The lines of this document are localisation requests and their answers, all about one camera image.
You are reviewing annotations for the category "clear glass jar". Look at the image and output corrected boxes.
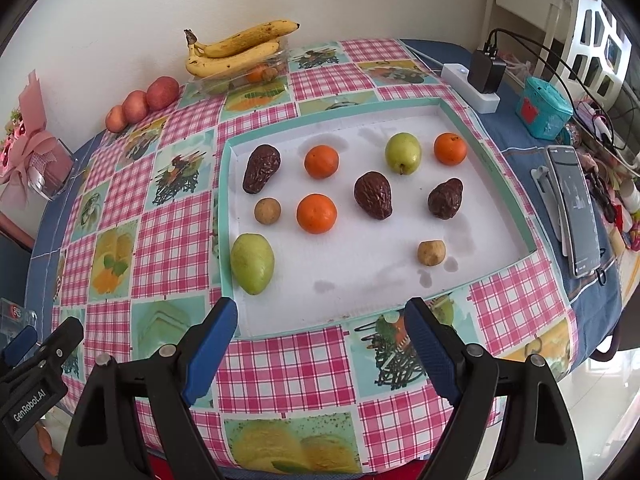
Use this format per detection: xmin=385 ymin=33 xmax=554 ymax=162
xmin=0 ymin=297 xmax=37 ymax=341

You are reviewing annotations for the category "black power adapter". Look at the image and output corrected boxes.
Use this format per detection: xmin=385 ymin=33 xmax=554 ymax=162
xmin=468 ymin=50 xmax=506 ymax=94

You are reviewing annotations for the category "clear plastic fruit container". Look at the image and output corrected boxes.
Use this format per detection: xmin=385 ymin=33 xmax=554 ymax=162
xmin=186 ymin=40 xmax=288 ymax=96

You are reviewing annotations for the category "middle red apple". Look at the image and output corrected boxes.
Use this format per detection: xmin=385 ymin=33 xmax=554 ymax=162
xmin=122 ymin=90 xmax=149 ymax=124

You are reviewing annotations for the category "blue denim table cover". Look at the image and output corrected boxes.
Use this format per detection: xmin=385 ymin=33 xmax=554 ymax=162
xmin=24 ymin=37 xmax=624 ymax=480

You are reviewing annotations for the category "tablet on white stand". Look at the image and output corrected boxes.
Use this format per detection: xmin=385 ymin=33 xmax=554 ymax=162
xmin=530 ymin=145 xmax=600 ymax=278

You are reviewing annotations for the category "dark brown avocado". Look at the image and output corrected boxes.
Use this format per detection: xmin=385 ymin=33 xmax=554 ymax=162
xmin=427 ymin=178 xmax=463 ymax=220
xmin=354 ymin=171 xmax=393 ymax=220
xmin=243 ymin=144 xmax=281 ymax=194

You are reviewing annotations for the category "large red apple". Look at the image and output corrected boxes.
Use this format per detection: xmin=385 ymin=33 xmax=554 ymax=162
xmin=146 ymin=76 xmax=180 ymax=112

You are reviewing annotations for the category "white tray teal rim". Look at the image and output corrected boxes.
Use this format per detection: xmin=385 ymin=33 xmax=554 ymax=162
xmin=217 ymin=98 xmax=537 ymax=339

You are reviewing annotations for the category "white wooden shelf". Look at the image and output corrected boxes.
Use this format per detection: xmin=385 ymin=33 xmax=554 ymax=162
xmin=480 ymin=0 xmax=639 ymax=113

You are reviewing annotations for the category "small brown round fruit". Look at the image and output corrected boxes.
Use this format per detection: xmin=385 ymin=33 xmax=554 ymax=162
xmin=254 ymin=197 xmax=281 ymax=226

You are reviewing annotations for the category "yellow banana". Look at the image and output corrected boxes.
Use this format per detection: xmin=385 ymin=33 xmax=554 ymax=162
xmin=184 ymin=20 xmax=299 ymax=58
xmin=184 ymin=29 xmax=280 ymax=78

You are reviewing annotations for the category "orange mandarin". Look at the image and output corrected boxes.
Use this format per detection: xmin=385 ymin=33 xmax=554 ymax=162
xmin=296 ymin=194 xmax=337 ymax=234
xmin=433 ymin=132 xmax=468 ymax=166
xmin=304 ymin=144 xmax=340 ymax=180

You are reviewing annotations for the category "black cable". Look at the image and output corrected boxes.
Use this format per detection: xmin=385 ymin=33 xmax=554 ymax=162
xmin=484 ymin=27 xmax=640 ymax=162

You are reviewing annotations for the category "lower yellow banana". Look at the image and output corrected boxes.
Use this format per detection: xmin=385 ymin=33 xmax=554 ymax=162
xmin=184 ymin=29 xmax=280 ymax=78

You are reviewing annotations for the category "teal toy box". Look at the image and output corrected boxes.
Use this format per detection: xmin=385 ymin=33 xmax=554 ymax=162
xmin=515 ymin=76 xmax=574 ymax=141

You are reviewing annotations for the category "pink gift bouquet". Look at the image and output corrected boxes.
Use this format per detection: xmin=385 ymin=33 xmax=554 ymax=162
xmin=1 ymin=70 xmax=76 ymax=209

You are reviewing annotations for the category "green pear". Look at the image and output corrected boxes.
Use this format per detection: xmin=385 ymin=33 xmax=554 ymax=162
xmin=230 ymin=233 xmax=274 ymax=296
xmin=385 ymin=132 xmax=422 ymax=176

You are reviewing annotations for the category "white power strip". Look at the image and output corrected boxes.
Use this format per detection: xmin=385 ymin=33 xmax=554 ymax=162
xmin=440 ymin=63 xmax=500 ymax=115

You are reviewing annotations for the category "upper yellow banana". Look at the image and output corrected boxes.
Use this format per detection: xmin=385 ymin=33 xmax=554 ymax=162
xmin=184 ymin=20 xmax=299 ymax=58

